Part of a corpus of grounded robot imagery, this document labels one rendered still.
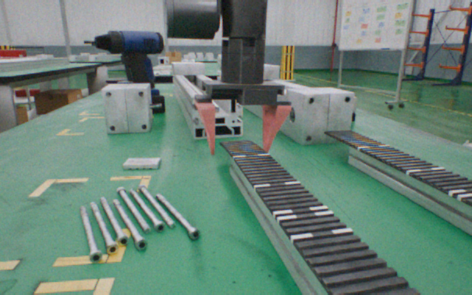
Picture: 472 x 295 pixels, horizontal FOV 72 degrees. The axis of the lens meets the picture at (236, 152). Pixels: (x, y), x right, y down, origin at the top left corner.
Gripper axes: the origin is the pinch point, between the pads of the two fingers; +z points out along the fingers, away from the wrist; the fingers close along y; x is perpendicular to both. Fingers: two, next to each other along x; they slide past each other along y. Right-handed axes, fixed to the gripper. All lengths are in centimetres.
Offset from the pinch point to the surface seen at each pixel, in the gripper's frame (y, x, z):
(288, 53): -379, -976, -18
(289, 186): -2.2, 13.8, 0.3
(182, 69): 4, -77, -7
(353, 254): -2.1, 26.3, 0.2
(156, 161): 11.7, -5.2, 3.3
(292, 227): 0.6, 21.7, 0.5
